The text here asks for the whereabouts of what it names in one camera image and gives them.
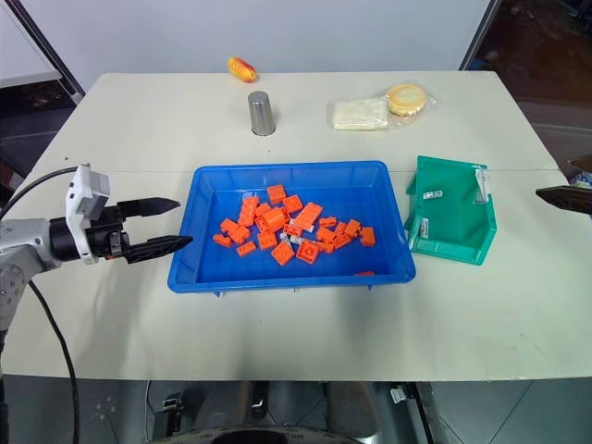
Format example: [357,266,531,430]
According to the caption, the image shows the stainless steel cup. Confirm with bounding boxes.
[247,90,278,137]

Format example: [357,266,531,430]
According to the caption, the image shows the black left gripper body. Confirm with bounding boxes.
[85,203,133,264]

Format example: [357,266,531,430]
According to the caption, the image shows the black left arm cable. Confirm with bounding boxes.
[27,277,80,444]
[0,166,80,219]

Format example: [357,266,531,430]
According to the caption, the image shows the blue plastic tray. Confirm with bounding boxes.
[166,159,418,298]

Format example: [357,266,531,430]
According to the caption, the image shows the round biscuits in wrapper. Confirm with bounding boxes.
[384,82,438,124]

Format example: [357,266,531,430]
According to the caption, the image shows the white board panel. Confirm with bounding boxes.
[0,0,62,88]

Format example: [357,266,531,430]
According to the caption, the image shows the long orange building block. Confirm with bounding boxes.
[237,194,261,228]
[292,202,324,231]

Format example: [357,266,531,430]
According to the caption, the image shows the large orange building block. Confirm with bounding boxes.
[255,205,290,233]

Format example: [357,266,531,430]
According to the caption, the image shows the white packet in plastic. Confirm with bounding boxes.
[328,97,390,133]

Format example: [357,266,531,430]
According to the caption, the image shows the silver wall panel frame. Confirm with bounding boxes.
[457,0,501,71]

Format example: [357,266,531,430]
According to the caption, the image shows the green plastic bin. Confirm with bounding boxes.
[402,154,502,267]

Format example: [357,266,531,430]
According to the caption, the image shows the black diagonal pole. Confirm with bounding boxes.
[7,0,85,101]

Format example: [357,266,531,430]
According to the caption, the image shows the grey curved robot torso rim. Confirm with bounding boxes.
[197,422,372,444]

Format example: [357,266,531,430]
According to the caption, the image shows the orange yellow toy bread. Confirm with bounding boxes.
[226,55,259,85]

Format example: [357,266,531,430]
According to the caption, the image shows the white label sticker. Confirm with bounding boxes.
[475,166,492,205]

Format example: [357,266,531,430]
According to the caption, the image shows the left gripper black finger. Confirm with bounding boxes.
[124,234,194,266]
[117,196,181,219]

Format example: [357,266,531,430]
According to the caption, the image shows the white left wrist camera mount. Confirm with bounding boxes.
[64,163,113,266]

